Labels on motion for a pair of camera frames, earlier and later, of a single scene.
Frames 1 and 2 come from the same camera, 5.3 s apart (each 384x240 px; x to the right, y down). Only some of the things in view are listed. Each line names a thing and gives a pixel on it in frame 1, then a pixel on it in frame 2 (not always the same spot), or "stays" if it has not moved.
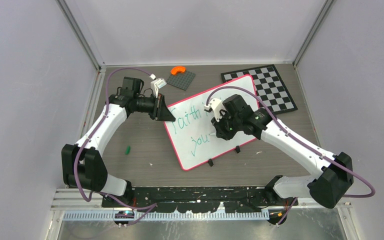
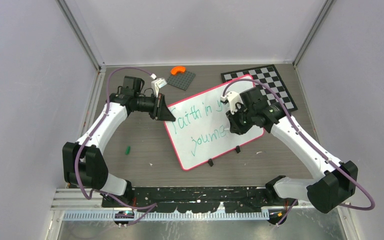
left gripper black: (161, 112) stays
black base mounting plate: (248, 199) stays
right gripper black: (221, 132) → (235, 126)
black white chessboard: (268, 82) stays
